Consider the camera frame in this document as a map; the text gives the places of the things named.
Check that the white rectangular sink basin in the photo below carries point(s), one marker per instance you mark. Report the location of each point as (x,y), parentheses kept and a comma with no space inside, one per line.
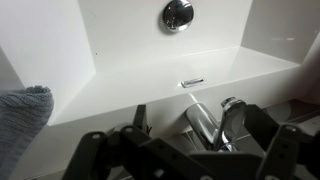
(150,60)

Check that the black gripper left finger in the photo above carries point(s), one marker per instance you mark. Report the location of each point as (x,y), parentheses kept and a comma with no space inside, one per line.
(140,116)

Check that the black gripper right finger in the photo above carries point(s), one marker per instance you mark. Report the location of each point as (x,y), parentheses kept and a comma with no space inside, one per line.
(261,126)

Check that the chrome faucet spout body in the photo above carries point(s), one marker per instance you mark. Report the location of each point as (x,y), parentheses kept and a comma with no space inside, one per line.
(200,121)

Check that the white vanity cabinet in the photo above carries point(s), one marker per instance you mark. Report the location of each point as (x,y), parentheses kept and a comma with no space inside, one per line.
(73,150)

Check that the chrome sink drain plug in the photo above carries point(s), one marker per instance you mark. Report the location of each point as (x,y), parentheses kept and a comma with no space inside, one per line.
(178,15)

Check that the chrome sink overflow slot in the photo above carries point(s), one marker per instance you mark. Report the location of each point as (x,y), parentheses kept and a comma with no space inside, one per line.
(193,82)

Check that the grey knit towel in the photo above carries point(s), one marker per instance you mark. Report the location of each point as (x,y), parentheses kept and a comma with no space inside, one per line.
(20,120)

